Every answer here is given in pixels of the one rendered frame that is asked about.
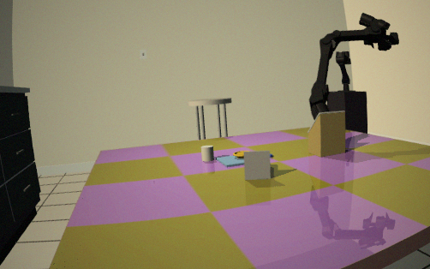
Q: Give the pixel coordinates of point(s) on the beige cylinder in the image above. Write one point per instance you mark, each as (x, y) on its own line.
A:
(207, 153)

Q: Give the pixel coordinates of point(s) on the light blue flat mat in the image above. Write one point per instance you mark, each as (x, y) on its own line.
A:
(231, 161)

